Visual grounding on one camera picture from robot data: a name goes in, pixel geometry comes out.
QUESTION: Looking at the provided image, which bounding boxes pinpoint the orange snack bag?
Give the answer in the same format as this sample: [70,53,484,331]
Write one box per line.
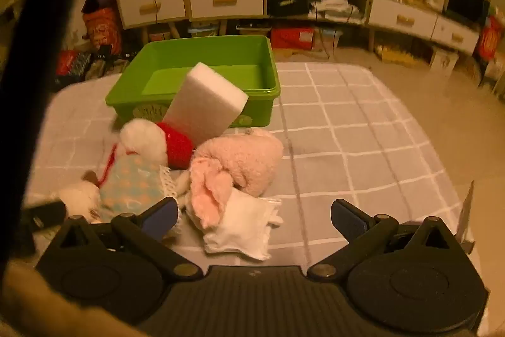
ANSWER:
[83,8,122,55]

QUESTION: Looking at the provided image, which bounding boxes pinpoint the red box under cabinet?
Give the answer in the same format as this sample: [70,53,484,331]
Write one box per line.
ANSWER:
[270,27,314,51]

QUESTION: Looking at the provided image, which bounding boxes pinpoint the checkered dress rabbit doll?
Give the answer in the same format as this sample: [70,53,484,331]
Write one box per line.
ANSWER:
[98,154,177,222]

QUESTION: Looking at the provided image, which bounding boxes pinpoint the black bag in cabinet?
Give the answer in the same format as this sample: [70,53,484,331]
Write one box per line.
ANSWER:
[266,0,310,17]

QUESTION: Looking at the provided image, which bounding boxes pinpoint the pink plush rabbit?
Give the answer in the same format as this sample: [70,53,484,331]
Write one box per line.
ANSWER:
[189,128,283,230]

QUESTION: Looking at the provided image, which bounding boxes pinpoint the white sponge block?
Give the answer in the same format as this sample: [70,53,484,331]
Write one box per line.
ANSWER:
[163,63,248,146]

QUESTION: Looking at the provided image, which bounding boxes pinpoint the long tv cabinet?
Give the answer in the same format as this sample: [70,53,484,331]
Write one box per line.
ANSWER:
[189,0,479,55]

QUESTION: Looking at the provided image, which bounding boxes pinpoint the santa plush toy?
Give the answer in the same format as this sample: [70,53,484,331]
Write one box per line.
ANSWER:
[52,119,193,223]

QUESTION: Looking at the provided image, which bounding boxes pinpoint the black microwave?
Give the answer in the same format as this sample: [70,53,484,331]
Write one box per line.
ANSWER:
[443,0,490,27]

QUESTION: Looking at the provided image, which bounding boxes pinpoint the white cloth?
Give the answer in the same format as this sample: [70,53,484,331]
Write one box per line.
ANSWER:
[186,189,283,262]

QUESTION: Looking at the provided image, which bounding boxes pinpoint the green plastic bin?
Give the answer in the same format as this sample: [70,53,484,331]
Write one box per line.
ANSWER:
[105,35,281,127]

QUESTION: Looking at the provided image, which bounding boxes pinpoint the grey checkered blanket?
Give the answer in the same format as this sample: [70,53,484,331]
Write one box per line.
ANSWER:
[25,63,462,268]

